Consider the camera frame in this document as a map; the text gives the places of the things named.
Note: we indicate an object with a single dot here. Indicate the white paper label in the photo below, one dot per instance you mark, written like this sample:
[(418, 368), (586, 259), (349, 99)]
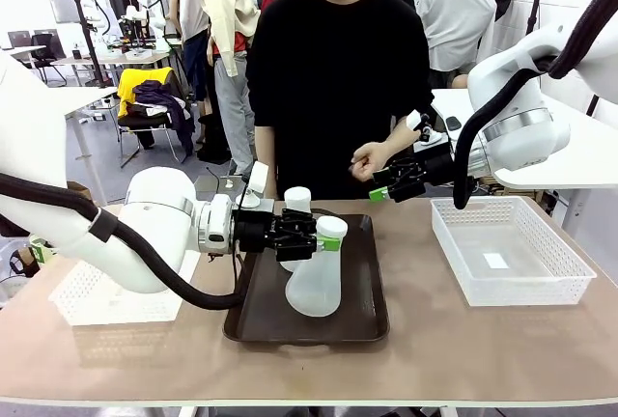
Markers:
[(496, 260)]

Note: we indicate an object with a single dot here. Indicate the white side table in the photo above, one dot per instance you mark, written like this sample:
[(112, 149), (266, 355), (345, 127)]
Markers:
[(579, 156)]

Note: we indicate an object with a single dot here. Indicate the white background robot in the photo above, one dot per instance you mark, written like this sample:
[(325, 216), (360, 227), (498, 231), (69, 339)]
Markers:
[(147, 2)]

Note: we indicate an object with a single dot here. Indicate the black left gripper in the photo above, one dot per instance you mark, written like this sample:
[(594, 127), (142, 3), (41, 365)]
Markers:
[(256, 233)]

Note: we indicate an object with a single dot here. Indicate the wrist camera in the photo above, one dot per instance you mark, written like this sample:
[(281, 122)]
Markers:
[(256, 180), (424, 128)]

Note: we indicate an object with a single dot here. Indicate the person in black shirt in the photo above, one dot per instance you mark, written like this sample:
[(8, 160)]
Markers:
[(328, 98)]

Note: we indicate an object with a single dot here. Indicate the green white box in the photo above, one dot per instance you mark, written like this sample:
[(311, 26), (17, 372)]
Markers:
[(43, 249)]

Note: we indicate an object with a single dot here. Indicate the white perforated plastic basket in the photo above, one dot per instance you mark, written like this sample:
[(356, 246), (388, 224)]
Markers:
[(96, 301), (502, 243)]

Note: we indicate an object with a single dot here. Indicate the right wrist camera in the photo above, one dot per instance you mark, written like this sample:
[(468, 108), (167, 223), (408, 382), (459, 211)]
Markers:
[(424, 128)]

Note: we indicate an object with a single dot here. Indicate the dark purple garment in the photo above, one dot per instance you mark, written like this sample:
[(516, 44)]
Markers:
[(164, 98)]

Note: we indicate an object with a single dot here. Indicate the translucent plastic conical flask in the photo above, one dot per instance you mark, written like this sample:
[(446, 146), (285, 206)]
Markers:
[(314, 291), (297, 200)]

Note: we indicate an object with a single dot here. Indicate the yellow garment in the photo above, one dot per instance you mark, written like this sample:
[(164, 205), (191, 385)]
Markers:
[(126, 84)]

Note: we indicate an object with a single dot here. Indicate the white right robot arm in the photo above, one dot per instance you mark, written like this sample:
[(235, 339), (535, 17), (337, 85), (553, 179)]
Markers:
[(521, 98)]

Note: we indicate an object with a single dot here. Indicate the dark brown plastic tray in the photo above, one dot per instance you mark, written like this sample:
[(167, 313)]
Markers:
[(357, 301)]

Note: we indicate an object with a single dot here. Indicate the mannequin with white shirt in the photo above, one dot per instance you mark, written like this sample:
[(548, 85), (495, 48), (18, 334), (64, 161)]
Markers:
[(454, 7)]

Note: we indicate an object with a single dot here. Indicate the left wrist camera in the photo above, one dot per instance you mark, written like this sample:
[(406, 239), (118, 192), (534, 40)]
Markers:
[(256, 180)]

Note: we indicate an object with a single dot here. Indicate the person left forearm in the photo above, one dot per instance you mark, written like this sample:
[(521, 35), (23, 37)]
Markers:
[(401, 139)]

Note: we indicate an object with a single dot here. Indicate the black computer mouse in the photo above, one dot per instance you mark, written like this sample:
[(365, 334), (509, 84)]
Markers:
[(452, 123)]

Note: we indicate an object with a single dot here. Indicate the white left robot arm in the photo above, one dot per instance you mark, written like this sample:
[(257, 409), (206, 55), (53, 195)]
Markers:
[(154, 214)]

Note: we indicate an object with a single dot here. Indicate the black tripod stand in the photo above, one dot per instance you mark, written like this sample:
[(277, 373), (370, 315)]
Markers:
[(87, 36)]

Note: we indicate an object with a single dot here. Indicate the black office chair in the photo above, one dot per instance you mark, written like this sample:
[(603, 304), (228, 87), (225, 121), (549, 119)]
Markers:
[(46, 57)]

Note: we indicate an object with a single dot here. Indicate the mannequin with white tank top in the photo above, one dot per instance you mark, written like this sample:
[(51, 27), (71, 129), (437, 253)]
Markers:
[(190, 16)]

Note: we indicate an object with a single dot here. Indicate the person right forearm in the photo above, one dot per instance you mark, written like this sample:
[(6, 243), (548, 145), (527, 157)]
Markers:
[(264, 161)]

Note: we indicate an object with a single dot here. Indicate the person left hand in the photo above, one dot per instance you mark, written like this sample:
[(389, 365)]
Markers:
[(369, 161)]

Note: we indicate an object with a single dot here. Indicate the black metal chair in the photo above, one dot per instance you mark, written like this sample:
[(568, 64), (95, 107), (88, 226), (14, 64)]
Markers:
[(140, 127)]

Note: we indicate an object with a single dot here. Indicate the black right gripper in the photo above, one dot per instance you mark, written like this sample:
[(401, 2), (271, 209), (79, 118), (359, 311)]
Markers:
[(420, 175)]

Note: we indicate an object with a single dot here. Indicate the mannequin with beige shirt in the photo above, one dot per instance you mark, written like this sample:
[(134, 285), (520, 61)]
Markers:
[(232, 26)]

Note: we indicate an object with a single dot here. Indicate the brown cardboard box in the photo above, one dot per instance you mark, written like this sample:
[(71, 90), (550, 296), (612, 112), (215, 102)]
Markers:
[(79, 192)]

